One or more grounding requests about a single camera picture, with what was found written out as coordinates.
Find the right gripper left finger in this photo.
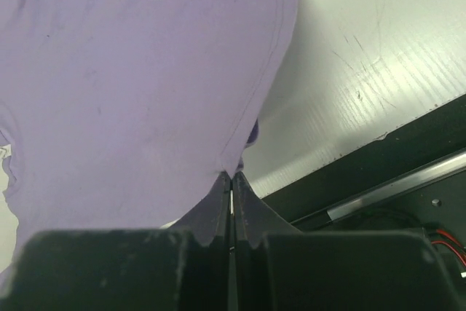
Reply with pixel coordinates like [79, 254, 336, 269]
[1, 174, 231, 310]

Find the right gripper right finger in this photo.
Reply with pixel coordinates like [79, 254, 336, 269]
[232, 173, 465, 310]

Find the purple t-shirt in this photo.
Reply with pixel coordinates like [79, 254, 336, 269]
[1, 0, 298, 252]

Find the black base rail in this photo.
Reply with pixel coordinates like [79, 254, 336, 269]
[265, 96, 465, 270]

